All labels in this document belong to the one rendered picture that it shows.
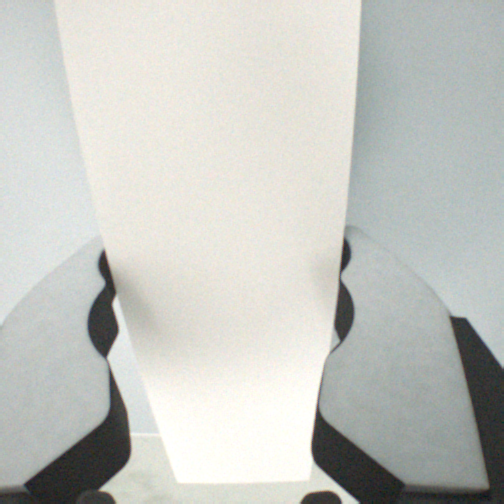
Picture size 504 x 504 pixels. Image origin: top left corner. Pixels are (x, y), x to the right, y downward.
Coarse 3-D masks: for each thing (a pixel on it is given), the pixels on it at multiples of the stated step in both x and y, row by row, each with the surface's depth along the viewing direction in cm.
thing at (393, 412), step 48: (384, 288) 9; (384, 336) 7; (432, 336) 7; (336, 384) 7; (384, 384) 6; (432, 384) 6; (336, 432) 6; (384, 432) 6; (432, 432) 6; (336, 480) 6; (384, 480) 5; (432, 480) 5; (480, 480) 5
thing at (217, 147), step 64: (64, 0) 7; (128, 0) 7; (192, 0) 7; (256, 0) 7; (320, 0) 7; (128, 64) 8; (192, 64) 8; (256, 64) 8; (320, 64) 8; (128, 128) 8; (192, 128) 8; (256, 128) 8; (320, 128) 8; (128, 192) 9; (192, 192) 9; (256, 192) 9; (320, 192) 9; (128, 256) 10; (192, 256) 10; (256, 256) 10; (320, 256) 10; (128, 320) 11; (192, 320) 11; (256, 320) 11; (320, 320) 11; (192, 384) 13; (256, 384) 13; (192, 448) 15; (256, 448) 15
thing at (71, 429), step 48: (96, 240) 11; (48, 288) 9; (96, 288) 9; (0, 336) 8; (48, 336) 8; (96, 336) 8; (0, 384) 7; (48, 384) 7; (96, 384) 7; (0, 432) 6; (48, 432) 6; (96, 432) 6; (0, 480) 5; (48, 480) 5; (96, 480) 6
